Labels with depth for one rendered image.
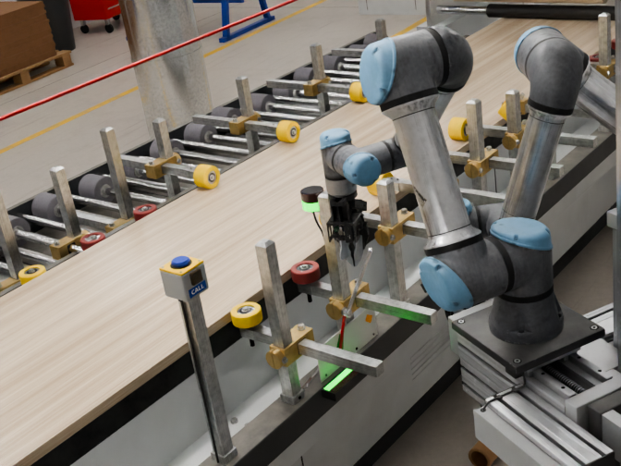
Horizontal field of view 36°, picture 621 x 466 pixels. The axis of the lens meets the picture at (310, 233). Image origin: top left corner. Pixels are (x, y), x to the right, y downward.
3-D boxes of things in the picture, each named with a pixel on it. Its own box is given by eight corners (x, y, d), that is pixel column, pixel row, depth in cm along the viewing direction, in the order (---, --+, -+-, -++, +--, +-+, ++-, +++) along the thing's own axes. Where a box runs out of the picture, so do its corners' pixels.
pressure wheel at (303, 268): (330, 297, 269) (324, 262, 264) (312, 311, 264) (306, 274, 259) (308, 291, 274) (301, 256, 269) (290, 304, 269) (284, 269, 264)
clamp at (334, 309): (371, 298, 260) (369, 282, 258) (342, 322, 251) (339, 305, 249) (354, 294, 264) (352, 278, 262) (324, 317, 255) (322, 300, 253)
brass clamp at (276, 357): (317, 345, 243) (314, 328, 241) (284, 372, 234) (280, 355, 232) (298, 339, 247) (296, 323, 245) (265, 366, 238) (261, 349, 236)
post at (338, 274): (359, 350, 261) (335, 190, 241) (351, 357, 259) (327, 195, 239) (348, 347, 263) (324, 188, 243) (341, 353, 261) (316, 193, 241)
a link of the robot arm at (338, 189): (329, 169, 234) (361, 168, 231) (332, 186, 236) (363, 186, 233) (320, 181, 228) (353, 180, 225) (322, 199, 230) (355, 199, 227)
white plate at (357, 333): (378, 334, 266) (374, 303, 262) (322, 383, 248) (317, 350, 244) (376, 334, 266) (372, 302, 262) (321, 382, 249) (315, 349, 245)
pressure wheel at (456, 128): (459, 139, 330) (469, 142, 337) (463, 116, 330) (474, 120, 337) (444, 137, 334) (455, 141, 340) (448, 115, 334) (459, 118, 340)
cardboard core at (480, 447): (530, 403, 329) (489, 453, 309) (532, 422, 332) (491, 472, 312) (510, 397, 334) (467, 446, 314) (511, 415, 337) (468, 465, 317)
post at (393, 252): (410, 327, 281) (393, 177, 261) (404, 333, 279) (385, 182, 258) (400, 324, 283) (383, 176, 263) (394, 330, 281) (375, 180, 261)
